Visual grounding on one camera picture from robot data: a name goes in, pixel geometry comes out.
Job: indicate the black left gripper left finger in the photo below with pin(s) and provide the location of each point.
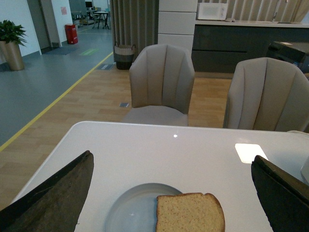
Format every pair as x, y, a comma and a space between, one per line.
55, 204

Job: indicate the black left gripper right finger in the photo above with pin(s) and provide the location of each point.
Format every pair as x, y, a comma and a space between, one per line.
284, 198

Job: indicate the grey round plate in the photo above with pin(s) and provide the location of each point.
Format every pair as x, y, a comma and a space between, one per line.
135, 209

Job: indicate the brown bread slice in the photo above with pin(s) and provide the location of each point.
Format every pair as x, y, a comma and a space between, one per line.
190, 212

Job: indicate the beige right dining chair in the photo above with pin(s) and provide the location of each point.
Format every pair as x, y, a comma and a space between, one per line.
267, 94

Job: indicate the beige dining chair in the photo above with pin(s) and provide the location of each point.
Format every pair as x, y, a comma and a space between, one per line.
267, 94
161, 83

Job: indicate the black appliance box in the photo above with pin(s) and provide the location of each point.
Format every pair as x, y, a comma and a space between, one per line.
292, 52

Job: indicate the dark kitchen counter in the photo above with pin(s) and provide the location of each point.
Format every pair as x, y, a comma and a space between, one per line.
219, 46

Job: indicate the woven laundry basket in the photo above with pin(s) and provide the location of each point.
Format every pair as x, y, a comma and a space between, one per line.
123, 55

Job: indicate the beige left dining chair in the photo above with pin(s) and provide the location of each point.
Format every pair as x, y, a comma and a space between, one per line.
161, 83

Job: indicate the red bin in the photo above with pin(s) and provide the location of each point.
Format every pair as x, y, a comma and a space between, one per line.
71, 33

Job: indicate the potted green plant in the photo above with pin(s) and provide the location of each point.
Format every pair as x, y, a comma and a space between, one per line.
11, 37

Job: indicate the background round table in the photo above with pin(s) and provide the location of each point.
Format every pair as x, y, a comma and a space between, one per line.
101, 17

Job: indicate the white microwave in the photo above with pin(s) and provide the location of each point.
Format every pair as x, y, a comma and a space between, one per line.
211, 11

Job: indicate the white cabinet column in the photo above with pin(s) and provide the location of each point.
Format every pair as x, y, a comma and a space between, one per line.
176, 22

